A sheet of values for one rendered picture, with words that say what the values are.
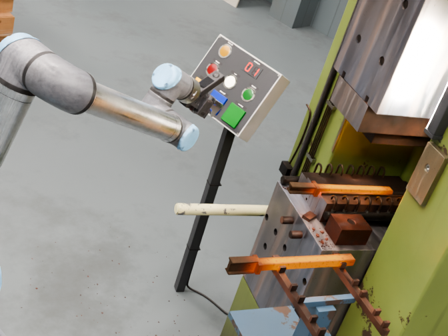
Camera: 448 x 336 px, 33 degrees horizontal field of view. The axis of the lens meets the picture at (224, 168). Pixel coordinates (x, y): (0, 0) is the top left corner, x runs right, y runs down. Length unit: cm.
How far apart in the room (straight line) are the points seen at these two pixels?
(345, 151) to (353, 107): 40
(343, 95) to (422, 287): 65
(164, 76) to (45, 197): 159
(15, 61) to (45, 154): 223
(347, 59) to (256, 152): 234
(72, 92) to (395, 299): 119
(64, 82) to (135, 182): 223
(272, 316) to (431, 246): 53
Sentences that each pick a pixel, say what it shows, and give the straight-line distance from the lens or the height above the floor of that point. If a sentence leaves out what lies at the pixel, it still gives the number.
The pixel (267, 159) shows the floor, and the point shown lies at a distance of 467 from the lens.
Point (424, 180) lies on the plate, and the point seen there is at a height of 125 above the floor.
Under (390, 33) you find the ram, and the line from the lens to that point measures 227.
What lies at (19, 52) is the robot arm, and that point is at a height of 140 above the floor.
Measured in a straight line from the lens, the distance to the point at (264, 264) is 210.
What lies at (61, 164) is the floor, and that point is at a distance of 409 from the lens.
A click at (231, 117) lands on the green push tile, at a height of 100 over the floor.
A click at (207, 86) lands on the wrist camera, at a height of 117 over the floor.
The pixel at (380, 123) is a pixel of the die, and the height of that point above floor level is 131.
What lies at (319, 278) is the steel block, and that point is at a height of 80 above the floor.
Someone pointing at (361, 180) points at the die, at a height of 99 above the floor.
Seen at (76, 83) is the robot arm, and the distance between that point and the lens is 190.
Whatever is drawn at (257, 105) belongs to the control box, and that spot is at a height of 108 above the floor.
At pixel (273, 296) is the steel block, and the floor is 58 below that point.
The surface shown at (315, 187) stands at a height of 101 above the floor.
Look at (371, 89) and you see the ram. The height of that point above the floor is 141.
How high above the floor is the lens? 224
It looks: 30 degrees down
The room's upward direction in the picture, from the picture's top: 18 degrees clockwise
